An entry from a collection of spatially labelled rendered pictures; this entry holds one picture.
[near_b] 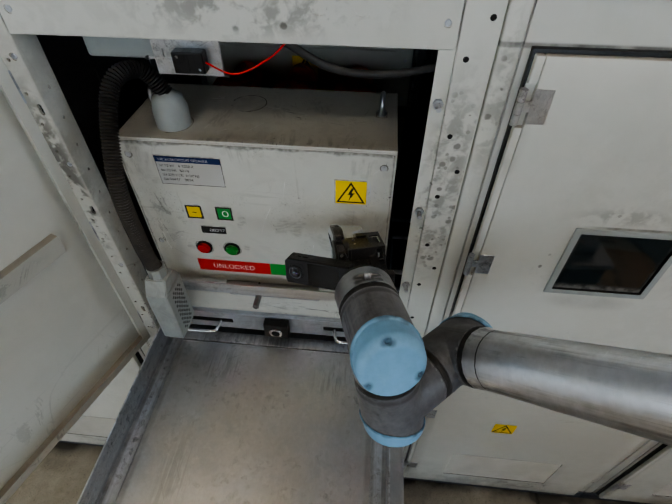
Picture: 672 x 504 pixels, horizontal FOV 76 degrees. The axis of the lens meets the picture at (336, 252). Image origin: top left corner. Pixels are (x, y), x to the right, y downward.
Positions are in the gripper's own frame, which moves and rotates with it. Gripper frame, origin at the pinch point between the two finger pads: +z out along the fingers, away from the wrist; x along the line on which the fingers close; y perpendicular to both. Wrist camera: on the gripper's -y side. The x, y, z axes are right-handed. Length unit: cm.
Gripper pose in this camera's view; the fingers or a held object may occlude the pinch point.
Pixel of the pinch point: (330, 231)
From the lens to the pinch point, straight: 82.6
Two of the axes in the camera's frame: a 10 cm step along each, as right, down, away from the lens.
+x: -0.4, -8.6, -5.0
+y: 9.9, -1.2, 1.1
